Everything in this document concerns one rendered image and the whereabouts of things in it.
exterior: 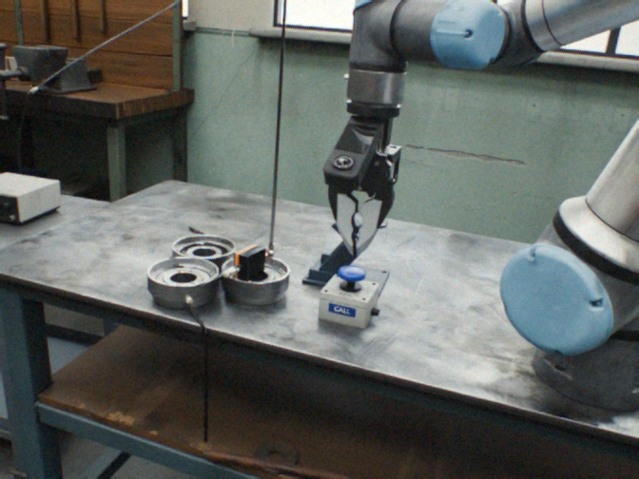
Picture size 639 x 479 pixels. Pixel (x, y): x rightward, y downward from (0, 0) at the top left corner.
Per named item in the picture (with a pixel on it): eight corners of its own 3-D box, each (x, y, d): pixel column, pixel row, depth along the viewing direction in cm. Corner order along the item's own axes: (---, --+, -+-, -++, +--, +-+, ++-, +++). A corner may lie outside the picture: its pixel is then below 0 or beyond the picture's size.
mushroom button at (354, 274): (332, 302, 85) (335, 271, 83) (339, 291, 88) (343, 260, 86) (358, 308, 84) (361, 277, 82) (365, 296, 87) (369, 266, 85)
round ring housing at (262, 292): (297, 305, 89) (298, 280, 87) (227, 311, 85) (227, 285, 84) (279, 276, 98) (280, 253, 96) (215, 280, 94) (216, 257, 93)
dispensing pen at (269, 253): (208, 302, 81) (279, 266, 94) (208, 275, 79) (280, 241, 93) (197, 297, 82) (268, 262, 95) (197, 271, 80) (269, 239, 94)
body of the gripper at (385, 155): (398, 186, 85) (409, 103, 81) (385, 201, 78) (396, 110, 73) (348, 178, 88) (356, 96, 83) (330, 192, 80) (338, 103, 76)
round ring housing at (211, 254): (179, 254, 103) (178, 232, 102) (238, 258, 104) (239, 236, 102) (165, 279, 93) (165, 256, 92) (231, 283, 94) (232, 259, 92)
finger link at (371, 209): (384, 248, 87) (391, 188, 84) (375, 261, 82) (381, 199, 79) (364, 244, 88) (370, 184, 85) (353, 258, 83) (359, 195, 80)
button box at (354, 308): (317, 319, 85) (319, 289, 83) (332, 299, 91) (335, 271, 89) (371, 333, 82) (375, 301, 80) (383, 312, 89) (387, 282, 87)
